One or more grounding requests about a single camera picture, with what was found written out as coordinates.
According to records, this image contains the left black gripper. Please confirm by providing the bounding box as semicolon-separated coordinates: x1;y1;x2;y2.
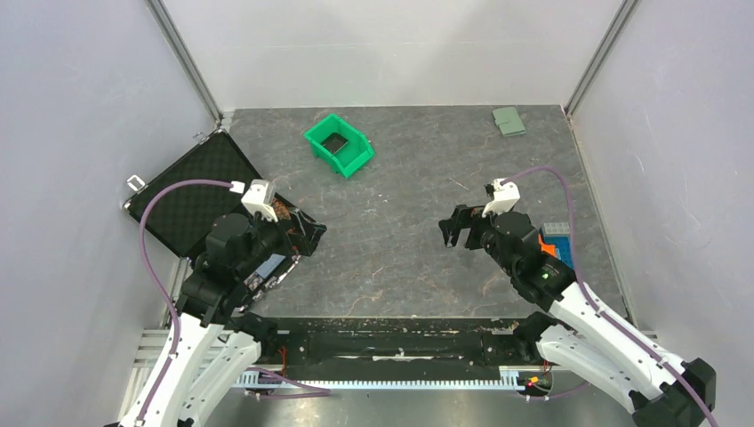
237;205;326;278

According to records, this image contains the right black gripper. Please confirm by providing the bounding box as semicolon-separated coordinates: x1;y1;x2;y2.
438;201;517;277

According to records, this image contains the green card holder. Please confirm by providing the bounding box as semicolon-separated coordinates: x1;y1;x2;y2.
492;106;526;137

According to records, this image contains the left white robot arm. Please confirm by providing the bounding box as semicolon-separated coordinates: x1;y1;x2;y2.
120;198;327;426

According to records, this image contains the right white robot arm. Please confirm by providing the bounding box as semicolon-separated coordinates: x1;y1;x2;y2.
438;205;717;426

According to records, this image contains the black card in bin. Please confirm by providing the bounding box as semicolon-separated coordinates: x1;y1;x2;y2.
321;133;348;156

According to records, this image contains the toy brick assembly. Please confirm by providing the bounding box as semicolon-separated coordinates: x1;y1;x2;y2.
538;222;574;270

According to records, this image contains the green plastic bin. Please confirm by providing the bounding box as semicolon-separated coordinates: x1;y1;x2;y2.
303;113;375;180

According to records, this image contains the black poker chip case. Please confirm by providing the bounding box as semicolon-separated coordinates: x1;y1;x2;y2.
124;129;322;308

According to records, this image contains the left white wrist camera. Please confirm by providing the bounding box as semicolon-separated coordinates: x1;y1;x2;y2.
241;179;278;222

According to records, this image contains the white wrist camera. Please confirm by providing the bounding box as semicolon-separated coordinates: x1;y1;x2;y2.
241;179;278;222
482;179;520;217

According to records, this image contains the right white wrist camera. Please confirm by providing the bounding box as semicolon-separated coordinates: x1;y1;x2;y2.
482;179;520;217

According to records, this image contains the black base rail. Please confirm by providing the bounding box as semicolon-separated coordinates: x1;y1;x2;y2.
257;317;552;382

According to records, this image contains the white toothed cable strip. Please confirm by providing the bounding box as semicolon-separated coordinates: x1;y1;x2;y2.
231;369;525;391

